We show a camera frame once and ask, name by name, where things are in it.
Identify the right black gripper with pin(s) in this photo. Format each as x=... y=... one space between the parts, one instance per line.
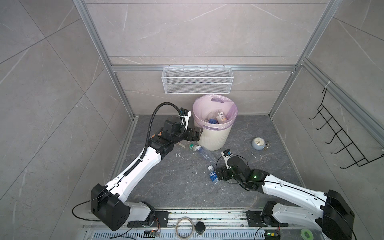
x=224 y=171

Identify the green tape roll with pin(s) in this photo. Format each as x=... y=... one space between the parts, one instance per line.
x=306 y=234

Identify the clear bottle orange white label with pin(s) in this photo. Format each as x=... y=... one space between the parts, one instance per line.
x=220 y=117

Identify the green label square clear bottle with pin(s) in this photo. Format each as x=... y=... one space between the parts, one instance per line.
x=191 y=146

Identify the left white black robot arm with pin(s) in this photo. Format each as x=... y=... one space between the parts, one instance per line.
x=109 y=203

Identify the black wire hook rack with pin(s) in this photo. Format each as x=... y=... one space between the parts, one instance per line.
x=340 y=134

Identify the cream ribbed trash bin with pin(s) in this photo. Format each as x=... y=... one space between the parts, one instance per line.
x=214 y=136

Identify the Pocari Sweat bottle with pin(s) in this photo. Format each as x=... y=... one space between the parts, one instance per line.
x=212 y=174

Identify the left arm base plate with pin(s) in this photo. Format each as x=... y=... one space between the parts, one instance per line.
x=161 y=219

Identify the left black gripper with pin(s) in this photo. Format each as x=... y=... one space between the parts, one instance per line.
x=196 y=135

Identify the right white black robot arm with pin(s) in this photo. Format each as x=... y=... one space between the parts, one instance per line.
x=327 y=212

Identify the pink plastic bin liner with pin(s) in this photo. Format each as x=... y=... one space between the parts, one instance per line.
x=207 y=104

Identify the black round device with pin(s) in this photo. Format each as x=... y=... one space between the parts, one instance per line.
x=200 y=228

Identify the long clear blue-tint bottle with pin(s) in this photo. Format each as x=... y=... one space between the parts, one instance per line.
x=207 y=155

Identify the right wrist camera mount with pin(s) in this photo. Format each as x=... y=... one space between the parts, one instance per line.
x=226 y=154

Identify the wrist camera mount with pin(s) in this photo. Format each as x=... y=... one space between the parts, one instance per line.
x=226 y=154
x=184 y=116

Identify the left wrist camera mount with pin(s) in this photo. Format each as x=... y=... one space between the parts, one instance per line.
x=184 y=116

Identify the Pocari Sweat bottle label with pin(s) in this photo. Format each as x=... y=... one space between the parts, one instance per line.
x=213 y=121

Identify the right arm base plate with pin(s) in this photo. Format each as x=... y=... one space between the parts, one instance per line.
x=261 y=219

